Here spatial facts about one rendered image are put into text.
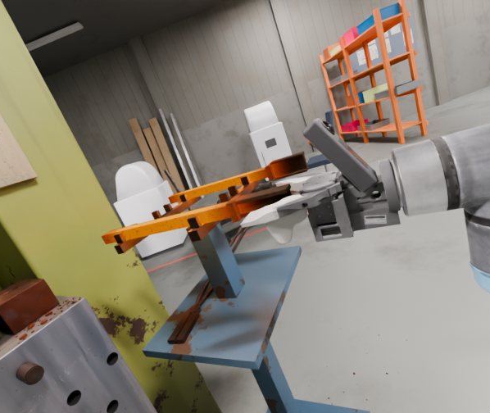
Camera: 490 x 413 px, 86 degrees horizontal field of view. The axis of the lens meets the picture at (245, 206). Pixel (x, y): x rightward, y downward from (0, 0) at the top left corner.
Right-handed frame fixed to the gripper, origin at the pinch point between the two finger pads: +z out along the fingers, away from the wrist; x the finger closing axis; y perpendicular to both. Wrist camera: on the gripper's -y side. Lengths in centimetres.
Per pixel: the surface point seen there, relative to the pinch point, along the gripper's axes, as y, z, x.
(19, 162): -23, 56, 0
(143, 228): -0.4, 25.1, -1.6
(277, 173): 1.1, 2.9, 23.0
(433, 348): 100, -24, 62
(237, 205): -0.4, 2.9, -1.1
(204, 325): 26.4, 23.5, -0.2
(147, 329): 36, 57, 8
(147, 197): 22, 235, 199
